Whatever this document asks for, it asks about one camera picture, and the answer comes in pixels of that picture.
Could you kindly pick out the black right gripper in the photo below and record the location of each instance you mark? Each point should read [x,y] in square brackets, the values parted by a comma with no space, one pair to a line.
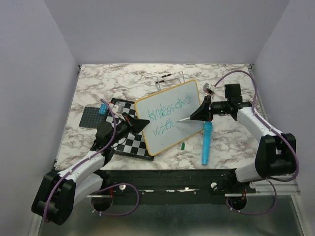
[202,114]

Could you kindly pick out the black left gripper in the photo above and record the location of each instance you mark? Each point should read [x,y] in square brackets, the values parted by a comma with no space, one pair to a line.
[135,125]

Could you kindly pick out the yellow framed whiteboard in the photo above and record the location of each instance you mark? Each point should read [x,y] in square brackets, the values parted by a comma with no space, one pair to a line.
[164,110]

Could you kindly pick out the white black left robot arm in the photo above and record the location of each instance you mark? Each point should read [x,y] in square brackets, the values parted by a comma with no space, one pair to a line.
[60,191]

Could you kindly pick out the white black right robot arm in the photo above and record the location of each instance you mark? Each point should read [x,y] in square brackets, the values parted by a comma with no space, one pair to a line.
[276,154]

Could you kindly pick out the black whiteboard stand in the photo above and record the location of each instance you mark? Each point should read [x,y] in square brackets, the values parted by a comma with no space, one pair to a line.
[169,80]

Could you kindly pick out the blue toy microphone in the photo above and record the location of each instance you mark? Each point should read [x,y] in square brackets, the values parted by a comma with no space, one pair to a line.
[206,145]

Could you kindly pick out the black white chessboard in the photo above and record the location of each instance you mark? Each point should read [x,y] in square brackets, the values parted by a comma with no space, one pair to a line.
[133,146]

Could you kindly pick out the blue lego brick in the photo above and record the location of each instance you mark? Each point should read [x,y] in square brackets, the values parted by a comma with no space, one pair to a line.
[102,110]

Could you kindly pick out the dark grey lego baseplate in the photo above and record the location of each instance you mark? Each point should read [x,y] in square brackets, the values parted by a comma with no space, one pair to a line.
[91,117]

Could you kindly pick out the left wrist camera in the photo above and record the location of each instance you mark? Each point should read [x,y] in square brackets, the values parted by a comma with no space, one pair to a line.
[117,108]

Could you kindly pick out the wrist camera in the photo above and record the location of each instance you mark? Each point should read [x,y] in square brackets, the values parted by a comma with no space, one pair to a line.
[117,108]
[209,89]

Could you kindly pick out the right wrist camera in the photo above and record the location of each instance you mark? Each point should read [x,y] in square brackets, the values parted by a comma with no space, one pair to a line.
[209,89]

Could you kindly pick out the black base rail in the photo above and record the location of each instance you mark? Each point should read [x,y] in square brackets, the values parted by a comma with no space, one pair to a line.
[169,187]

